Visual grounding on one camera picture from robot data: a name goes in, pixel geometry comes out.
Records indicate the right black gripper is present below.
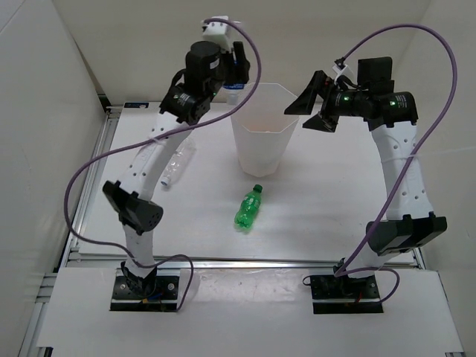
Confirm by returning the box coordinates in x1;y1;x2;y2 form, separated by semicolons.
284;71;368;133

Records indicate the clear bottle with blue label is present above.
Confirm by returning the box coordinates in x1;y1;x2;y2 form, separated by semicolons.
222;74;245;106

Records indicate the clear unlabelled plastic bottle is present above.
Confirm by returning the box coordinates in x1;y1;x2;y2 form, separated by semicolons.
160;138;196;189

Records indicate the green plastic soda bottle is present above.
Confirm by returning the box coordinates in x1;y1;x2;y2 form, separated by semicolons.
234;184;263;231

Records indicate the orange plastic juice bottle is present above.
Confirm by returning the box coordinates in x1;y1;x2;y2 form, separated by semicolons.
247;118;287;133

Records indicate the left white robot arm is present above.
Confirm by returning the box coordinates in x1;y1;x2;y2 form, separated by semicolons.
103;41;250;298

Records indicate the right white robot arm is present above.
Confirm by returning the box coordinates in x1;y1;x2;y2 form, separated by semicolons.
284;70;448;298

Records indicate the white octagonal plastic bin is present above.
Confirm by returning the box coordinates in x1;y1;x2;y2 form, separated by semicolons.
231;83;300;178

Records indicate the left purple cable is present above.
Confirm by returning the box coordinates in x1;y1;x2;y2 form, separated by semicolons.
64;18;263;313

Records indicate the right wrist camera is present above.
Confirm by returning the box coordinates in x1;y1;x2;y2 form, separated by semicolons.
357;57;394;94

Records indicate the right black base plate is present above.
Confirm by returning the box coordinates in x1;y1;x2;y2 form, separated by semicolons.
302;274;384;315

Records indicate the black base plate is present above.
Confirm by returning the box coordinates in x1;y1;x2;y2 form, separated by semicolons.
302;274;384;315
109;272;180;312

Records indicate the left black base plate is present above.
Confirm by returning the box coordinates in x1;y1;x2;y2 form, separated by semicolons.
109;272;180;312

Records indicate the aluminium left rail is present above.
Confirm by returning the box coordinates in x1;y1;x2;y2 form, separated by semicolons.
18;106;122;356

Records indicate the aluminium rail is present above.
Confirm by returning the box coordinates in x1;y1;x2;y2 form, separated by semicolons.
18;106;122;356
65;252;421;269

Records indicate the aluminium front rail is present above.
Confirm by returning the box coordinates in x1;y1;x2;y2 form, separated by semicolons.
65;252;421;269

